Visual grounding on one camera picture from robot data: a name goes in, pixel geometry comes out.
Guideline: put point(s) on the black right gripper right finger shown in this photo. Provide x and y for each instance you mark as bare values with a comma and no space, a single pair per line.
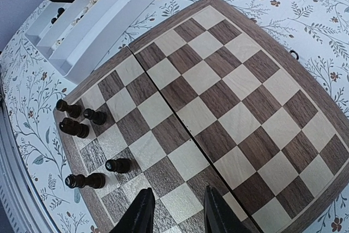
218,216

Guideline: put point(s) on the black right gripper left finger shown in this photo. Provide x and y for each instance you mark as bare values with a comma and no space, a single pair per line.
139,217

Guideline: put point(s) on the dark chess piece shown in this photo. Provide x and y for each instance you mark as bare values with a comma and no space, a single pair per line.
73,111
94,180
74,128
120,165
97,117

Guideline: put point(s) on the white plastic compartment tray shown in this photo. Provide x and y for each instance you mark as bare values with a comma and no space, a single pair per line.
89,41

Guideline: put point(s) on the wooden chess board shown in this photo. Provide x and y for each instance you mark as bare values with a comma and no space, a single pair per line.
207,98

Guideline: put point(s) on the pile of dark chess pieces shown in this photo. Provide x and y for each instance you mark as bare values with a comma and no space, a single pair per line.
60,11

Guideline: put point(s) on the floral patterned table cloth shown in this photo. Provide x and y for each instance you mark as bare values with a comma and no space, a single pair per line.
316,29

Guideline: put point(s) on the front aluminium rail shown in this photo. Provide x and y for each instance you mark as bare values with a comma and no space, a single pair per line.
20,203

